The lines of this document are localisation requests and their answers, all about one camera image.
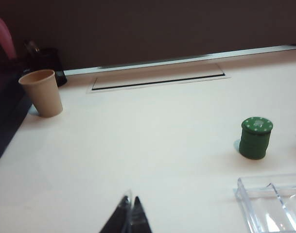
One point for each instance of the pink rounded object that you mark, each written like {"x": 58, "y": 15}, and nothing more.
{"x": 2, "y": 34}

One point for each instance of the clear plastic chip tray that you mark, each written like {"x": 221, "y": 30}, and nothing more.
{"x": 271, "y": 208}

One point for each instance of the silver partition bottom rail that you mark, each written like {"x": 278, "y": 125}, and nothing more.
{"x": 186, "y": 57}

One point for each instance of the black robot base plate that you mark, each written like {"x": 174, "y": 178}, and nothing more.
{"x": 4, "y": 109}

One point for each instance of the dark glass container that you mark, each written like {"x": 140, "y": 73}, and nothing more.
{"x": 49, "y": 59}

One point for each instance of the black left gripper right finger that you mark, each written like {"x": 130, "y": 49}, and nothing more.
{"x": 140, "y": 218}

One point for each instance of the green poker chip stack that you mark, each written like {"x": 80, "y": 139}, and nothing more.
{"x": 253, "y": 148}

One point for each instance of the wide brown desk partition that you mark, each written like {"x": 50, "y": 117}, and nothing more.
{"x": 162, "y": 24}

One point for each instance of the green poker chip marked 20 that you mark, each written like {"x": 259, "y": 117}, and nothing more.
{"x": 257, "y": 125}

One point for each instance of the beige paper cup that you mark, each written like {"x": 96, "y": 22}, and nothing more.
{"x": 44, "y": 94}

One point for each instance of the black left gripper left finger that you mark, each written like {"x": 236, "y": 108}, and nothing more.
{"x": 118, "y": 218}

